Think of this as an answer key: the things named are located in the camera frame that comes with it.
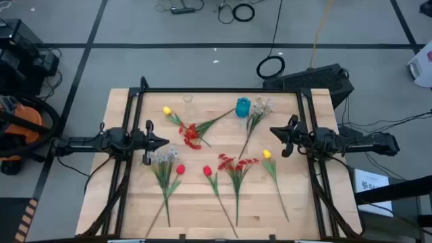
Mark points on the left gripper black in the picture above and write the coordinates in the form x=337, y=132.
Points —
x=148, y=141

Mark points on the white appliance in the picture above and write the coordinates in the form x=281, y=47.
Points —
x=422, y=67

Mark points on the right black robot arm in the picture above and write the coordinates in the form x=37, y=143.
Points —
x=357, y=143

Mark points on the red artificial tulip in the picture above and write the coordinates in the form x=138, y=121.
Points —
x=180, y=169
x=207, y=170

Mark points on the clear glass vase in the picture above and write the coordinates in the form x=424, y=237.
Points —
x=188, y=98

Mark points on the orange shop vacuum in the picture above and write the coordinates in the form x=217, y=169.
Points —
x=20, y=125

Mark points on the white printed box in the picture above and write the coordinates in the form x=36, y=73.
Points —
x=371, y=179

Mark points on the black electronics stack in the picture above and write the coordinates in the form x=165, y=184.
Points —
x=17, y=50

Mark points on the black metal table frame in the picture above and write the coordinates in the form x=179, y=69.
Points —
x=219, y=90

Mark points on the blue ceramic vase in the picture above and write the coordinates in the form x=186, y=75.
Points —
x=243, y=108

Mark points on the black computer tower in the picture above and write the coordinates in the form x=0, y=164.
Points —
x=310, y=79

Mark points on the yellow artificial tulip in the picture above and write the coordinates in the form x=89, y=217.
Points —
x=266, y=154
x=167, y=110

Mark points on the black floor mat hazard stripe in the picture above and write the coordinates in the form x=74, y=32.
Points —
x=10, y=219

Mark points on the orange vacuum cleaner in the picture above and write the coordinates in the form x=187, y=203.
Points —
x=55, y=121

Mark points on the black metal beam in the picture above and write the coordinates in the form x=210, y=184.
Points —
x=395, y=191

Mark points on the red artificial flower bunch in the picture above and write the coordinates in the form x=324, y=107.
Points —
x=191, y=135
x=238, y=167

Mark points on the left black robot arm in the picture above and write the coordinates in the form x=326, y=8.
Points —
x=84, y=145

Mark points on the white artificial flower bunch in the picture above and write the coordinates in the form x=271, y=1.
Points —
x=163, y=168
x=260, y=108

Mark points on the black power strip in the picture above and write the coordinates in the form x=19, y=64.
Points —
x=182, y=11

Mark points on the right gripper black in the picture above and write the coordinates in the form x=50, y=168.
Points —
x=302, y=138

